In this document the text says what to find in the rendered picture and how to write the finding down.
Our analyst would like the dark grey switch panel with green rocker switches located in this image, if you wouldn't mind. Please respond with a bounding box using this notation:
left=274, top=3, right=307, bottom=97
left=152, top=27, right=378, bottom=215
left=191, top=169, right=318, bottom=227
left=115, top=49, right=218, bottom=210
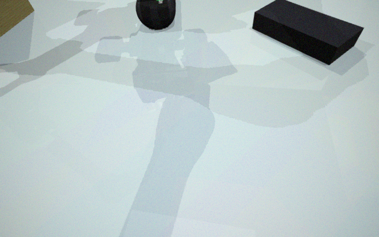
left=136, top=0, right=176, bottom=30

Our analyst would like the black rectangular block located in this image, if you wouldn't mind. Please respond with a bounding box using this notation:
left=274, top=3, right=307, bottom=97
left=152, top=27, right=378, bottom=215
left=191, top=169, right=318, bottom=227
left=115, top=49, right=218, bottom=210
left=252, top=0, right=364, bottom=65

